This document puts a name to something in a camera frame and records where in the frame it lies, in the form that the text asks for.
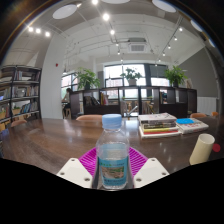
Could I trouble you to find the broad potted green plant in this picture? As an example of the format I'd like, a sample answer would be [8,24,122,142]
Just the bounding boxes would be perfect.
[163,65,188,88]

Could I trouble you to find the cream ceramic mug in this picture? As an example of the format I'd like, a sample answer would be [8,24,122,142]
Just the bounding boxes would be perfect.
[189,133,216,166]

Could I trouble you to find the group of orange chairs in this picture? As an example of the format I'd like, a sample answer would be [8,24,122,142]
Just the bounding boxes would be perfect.
[9,111,220,129]

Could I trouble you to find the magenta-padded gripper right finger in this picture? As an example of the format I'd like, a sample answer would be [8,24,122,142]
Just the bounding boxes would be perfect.
[128,147,170,189]

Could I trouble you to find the person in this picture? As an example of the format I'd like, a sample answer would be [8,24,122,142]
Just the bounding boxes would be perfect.
[61,87,74,119]

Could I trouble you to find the bushy potted green plant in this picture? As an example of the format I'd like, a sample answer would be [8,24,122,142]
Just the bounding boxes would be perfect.
[75,67,101,90]

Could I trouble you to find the stack of books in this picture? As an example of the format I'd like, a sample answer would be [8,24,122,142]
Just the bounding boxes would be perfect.
[137,112,183,139]

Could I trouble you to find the tall dark bookshelf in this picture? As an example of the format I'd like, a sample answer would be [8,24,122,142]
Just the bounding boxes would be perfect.
[0,64,43,131]

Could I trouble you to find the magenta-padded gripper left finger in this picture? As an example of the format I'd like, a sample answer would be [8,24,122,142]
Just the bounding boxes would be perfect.
[56,147,100,190]

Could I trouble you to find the blue-covered book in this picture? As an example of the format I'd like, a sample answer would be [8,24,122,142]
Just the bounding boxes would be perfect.
[175,117,196,125]

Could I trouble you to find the white wall radiator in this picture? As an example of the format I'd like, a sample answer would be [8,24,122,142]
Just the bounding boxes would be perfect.
[197,96,218,116]

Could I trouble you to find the small potted green plant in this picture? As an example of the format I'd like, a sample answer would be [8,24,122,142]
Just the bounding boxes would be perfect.
[120,67,143,87]

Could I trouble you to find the low dark shelf unit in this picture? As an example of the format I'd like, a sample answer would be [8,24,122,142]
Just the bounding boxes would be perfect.
[69,85,198,120]

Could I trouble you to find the clear blue-capped water bottle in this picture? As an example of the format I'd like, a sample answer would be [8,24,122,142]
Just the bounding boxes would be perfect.
[95,113,131,191]

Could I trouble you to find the group of ceiling spotlights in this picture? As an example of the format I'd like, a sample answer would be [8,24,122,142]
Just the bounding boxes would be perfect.
[26,0,184,64]

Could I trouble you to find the ceiling air conditioner unit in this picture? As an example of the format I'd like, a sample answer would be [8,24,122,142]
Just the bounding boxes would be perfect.
[128,37,148,54]

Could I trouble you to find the group of round ceiling panels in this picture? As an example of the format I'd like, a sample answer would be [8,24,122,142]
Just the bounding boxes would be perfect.
[52,0,216,48]

